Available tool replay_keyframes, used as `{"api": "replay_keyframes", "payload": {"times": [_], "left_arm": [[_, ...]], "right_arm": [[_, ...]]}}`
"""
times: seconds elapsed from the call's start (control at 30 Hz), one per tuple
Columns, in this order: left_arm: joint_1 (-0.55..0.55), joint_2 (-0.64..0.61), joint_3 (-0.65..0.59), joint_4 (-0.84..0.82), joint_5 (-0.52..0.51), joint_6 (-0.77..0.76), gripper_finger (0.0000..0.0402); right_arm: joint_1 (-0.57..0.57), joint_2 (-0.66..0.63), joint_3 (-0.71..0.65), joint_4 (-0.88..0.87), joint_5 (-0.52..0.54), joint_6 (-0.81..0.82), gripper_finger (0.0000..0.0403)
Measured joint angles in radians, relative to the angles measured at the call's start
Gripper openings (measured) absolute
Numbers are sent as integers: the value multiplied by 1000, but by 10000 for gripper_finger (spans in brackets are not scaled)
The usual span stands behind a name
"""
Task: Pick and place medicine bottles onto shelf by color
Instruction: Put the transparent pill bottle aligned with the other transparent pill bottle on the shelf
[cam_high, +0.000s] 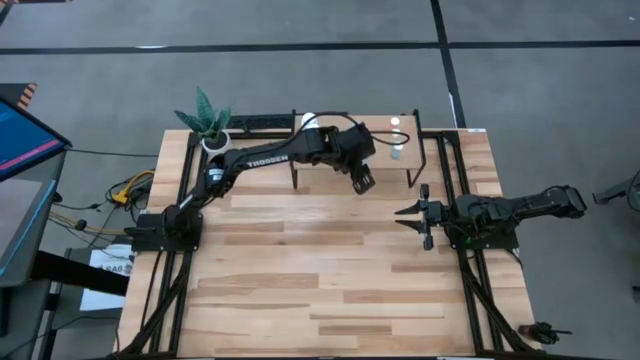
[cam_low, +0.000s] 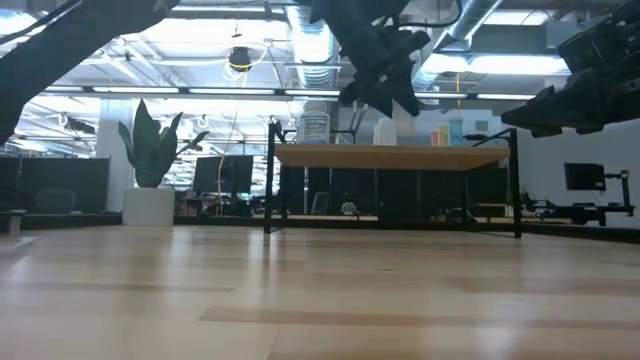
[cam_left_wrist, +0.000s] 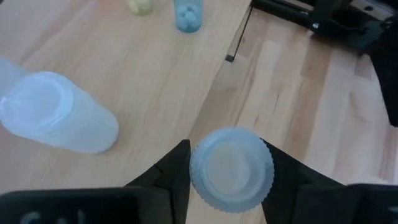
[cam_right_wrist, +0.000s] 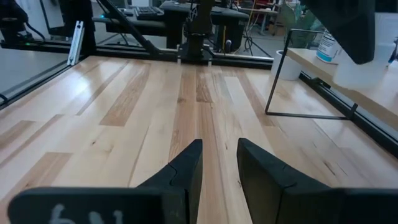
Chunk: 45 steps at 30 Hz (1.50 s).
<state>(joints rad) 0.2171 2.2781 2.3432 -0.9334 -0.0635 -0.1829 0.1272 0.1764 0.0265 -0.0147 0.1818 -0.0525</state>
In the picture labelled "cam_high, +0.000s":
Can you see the orange translucent vial white cap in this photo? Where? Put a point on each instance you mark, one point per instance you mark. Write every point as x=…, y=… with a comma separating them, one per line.
x=395, y=121

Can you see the black perforated metal bar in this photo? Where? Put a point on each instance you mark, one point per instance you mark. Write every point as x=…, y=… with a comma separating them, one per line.
x=260, y=121

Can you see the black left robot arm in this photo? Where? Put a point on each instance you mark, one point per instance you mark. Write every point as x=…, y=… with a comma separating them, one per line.
x=260, y=160

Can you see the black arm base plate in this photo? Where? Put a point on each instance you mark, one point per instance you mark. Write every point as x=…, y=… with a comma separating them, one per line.
x=500, y=244
x=150, y=242

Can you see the black cart leg beam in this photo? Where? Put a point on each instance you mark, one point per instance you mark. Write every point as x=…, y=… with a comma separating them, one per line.
x=75, y=272

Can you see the blue translucent vial white cap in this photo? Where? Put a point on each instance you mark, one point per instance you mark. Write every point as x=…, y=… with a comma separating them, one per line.
x=396, y=153

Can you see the blue screen display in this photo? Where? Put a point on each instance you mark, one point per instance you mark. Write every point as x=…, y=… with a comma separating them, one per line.
x=25, y=140

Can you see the white plant pot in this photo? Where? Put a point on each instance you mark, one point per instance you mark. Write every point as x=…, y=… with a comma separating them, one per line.
x=205, y=146

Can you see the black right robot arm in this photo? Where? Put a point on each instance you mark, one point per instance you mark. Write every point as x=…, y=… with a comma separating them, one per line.
x=540, y=205

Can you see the black clamp tool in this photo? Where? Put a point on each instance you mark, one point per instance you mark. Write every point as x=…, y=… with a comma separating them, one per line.
x=542, y=332

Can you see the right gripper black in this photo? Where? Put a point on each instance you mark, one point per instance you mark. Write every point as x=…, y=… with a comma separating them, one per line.
x=436, y=215

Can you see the grey equipment cart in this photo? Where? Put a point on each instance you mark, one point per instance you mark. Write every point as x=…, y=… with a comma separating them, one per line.
x=20, y=225

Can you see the white paper sheet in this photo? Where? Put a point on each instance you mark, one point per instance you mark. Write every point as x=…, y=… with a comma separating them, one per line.
x=107, y=260

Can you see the green snake plant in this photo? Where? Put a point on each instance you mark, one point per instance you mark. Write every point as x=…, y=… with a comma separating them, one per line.
x=205, y=112

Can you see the white blue-label supplement bottle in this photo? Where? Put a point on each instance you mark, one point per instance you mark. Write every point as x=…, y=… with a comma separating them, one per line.
x=308, y=120

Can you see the black aluminium table frame rail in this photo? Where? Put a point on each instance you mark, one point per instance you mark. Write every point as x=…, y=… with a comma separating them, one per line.
x=191, y=142
x=471, y=300

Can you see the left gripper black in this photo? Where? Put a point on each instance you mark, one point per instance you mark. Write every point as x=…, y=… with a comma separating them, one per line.
x=360, y=161

